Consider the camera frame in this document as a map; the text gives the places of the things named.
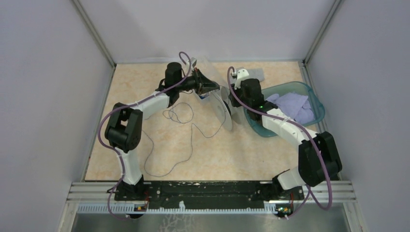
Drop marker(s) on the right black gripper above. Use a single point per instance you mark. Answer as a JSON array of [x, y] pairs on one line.
[[234, 103]]

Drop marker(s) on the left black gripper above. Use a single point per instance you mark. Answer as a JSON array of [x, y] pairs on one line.
[[203, 85]]

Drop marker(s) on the white perforated cable spool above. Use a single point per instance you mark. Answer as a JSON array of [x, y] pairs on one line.
[[224, 110]]

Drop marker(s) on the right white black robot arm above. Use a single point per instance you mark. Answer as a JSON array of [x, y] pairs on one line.
[[318, 156]]

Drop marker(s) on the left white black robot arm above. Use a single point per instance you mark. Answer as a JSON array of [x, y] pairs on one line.
[[124, 128]]

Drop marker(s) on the clear plastic container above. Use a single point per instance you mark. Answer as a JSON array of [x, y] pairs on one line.
[[211, 72]]

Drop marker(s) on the grey towel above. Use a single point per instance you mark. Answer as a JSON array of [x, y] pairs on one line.
[[256, 74]]

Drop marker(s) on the lavender cloth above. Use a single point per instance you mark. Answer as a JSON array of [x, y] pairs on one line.
[[295, 106]]

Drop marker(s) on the teal plastic basin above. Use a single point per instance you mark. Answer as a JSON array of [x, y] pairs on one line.
[[302, 89]]

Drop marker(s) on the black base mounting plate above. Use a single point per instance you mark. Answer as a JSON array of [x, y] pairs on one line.
[[205, 194]]

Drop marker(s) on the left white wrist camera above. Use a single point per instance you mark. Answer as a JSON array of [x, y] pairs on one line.
[[191, 62]]

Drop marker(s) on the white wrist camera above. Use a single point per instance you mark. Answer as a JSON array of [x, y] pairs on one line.
[[191, 62], [239, 75]]

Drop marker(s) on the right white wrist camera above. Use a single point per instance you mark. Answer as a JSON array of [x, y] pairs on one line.
[[239, 75]]

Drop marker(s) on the white slotted cable duct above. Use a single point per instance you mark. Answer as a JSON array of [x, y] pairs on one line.
[[135, 208]]

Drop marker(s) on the aluminium frame rail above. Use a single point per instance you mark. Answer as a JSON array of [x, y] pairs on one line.
[[342, 192]]

